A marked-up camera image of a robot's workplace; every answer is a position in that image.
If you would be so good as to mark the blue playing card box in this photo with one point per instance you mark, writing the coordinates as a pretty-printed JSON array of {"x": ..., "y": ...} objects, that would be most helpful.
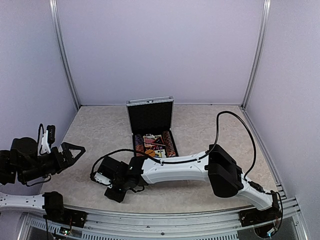
[{"x": 160, "y": 153}]

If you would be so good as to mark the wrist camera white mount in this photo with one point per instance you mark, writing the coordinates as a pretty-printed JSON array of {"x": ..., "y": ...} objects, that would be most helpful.
[
  {"x": 101, "y": 179},
  {"x": 45, "y": 139}
]

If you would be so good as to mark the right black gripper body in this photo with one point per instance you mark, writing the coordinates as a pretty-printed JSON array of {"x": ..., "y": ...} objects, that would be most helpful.
[{"x": 119, "y": 195}]

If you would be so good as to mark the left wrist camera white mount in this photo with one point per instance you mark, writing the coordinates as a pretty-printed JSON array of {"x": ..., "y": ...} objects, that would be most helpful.
[{"x": 45, "y": 139}]

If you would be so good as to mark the chip row in case back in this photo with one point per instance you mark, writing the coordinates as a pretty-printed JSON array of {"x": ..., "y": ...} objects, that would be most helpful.
[{"x": 169, "y": 144}]

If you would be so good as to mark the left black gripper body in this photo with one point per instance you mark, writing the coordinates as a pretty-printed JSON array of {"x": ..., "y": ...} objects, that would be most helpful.
[{"x": 57, "y": 164}]

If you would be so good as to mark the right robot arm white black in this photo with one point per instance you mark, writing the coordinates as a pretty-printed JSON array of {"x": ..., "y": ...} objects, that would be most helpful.
[{"x": 214, "y": 166}]

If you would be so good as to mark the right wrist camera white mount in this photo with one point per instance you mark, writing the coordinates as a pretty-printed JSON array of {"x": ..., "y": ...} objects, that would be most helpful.
[{"x": 101, "y": 179}]

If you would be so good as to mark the black dice row in case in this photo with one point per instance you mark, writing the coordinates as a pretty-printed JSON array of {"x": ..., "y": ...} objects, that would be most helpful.
[{"x": 158, "y": 148}]

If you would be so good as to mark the chip row in case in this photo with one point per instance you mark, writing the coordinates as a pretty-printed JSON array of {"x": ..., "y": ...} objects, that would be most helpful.
[
  {"x": 139, "y": 145},
  {"x": 169, "y": 144}
]

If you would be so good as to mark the left aluminium corner post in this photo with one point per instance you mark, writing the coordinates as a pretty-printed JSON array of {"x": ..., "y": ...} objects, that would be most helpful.
[{"x": 53, "y": 4}]

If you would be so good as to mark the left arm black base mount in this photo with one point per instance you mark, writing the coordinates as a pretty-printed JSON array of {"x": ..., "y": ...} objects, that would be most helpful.
[{"x": 70, "y": 217}]

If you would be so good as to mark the aluminium front rail frame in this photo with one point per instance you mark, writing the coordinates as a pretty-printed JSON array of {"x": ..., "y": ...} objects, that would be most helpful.
[{"x": 109, "y": 225}]

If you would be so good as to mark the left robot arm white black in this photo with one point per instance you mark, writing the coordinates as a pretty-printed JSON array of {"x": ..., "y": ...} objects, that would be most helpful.
[{"x": 29, "y": 159}]

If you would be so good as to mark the black pink triangular button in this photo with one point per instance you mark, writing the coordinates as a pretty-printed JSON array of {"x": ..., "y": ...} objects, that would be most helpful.
[{"x": 158, "y": 140}]

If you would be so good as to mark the right aluminium corner post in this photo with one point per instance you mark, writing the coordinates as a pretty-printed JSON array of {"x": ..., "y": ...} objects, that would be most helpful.
[{"x": 258, "y": 53}]

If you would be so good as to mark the chip row in case front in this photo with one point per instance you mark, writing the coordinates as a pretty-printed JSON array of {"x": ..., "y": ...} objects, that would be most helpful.
[{"x": 139, "y": 145}]

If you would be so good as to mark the aluminium corner post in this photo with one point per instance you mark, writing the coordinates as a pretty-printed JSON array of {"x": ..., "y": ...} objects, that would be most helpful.
[
  {"x": 53, "y": 4},
  {"x": 258, "y": 53}
]

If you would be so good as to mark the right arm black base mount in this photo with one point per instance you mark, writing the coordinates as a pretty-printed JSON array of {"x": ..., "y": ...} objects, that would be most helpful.
[{"x": 250, "y": 217}]

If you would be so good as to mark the red playing card deck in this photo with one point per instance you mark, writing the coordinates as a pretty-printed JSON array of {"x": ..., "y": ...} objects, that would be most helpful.
[{"x": 148, "y": 140}]

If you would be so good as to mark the orange big blind button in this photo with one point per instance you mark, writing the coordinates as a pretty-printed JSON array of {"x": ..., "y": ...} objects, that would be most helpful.
[{"x": 150, "y": 152}]

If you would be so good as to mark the aluminium poker chip case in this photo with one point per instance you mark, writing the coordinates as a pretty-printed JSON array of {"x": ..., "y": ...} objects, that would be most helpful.
[{"x": 150, "y": 116}]

